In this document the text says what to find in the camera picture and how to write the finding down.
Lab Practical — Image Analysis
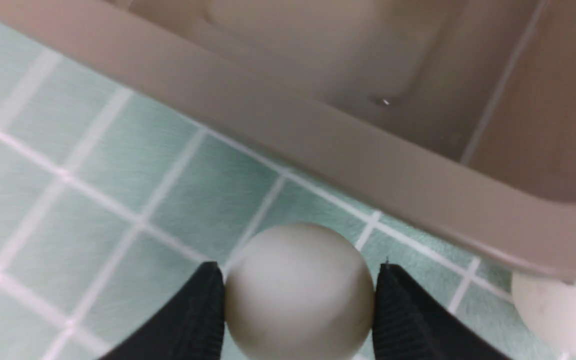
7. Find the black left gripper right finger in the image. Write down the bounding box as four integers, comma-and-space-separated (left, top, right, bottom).
372, 262, 508, 360

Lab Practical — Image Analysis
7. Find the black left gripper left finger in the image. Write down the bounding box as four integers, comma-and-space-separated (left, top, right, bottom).
101, 261, 226, 360

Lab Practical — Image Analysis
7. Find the white ping-pong ball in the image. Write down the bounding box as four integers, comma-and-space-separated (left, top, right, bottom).
225, 222, 375, 360
510, 272, 576, 356

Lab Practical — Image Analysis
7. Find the green checked tablecloth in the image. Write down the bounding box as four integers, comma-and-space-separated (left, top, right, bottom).
0, 23, 569, 360

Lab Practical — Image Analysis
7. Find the olive green plastic bin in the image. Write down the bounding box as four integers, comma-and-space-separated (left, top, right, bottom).
0, 0, 576, 281

